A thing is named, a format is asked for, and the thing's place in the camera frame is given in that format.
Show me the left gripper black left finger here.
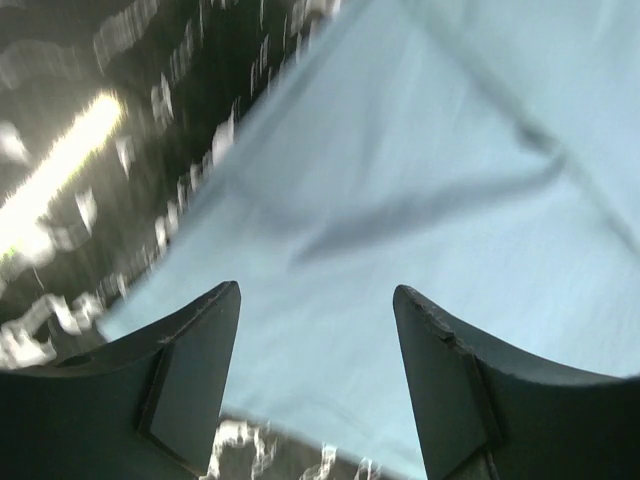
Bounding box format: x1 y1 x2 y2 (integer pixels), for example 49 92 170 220
1 281 240 480

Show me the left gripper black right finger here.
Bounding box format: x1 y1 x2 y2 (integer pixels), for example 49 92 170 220
393 285 639 479

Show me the blue-grey t-shirt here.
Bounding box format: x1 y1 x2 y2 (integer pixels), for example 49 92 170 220
101 1 639 478

